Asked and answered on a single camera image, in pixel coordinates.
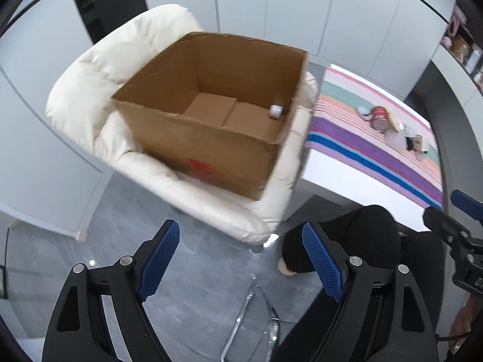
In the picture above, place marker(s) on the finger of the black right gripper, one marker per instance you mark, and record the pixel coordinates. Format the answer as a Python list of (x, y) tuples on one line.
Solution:
[(443, 226), (472, 207)]

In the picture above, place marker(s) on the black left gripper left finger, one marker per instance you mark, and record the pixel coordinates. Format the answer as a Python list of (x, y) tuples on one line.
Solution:
[(153, 258)]

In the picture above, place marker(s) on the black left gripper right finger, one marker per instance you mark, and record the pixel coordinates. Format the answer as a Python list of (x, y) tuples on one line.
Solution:
[(328, 259)]

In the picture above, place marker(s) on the frosted square plastic lid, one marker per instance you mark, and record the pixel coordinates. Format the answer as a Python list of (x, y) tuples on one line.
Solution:
[(396, 140)]

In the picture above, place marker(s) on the white plastic jar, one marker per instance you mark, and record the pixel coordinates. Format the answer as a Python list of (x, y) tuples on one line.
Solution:
[(275, 111)]

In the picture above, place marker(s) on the person's right hand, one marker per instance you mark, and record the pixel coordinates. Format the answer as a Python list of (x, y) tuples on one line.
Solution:
[(463, 321)]

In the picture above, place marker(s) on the black trouser leg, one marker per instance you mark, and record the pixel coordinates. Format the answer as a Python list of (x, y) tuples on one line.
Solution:
[(393, 297)]

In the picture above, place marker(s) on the chrome chair leg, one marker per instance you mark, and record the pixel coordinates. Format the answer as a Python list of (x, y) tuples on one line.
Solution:
[(256, 332)]

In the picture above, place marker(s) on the white table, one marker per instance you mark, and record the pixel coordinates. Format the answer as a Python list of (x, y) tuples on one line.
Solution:
[(330, 178)]

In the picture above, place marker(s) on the red metal can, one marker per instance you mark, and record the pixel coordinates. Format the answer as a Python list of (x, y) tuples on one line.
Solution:
[(379, 119)]

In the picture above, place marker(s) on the white round compact case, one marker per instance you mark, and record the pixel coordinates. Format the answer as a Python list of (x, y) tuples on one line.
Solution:
[(364, 113)]

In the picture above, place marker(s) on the striped colourful blanket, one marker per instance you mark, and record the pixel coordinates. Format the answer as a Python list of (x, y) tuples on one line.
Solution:
[(339, 132)]

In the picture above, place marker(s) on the brown cardboard box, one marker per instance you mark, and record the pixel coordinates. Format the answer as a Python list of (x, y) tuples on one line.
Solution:
[(201, 106)]

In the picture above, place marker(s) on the cream padded armchair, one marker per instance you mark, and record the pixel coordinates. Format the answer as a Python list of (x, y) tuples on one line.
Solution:
[(81, 106)]

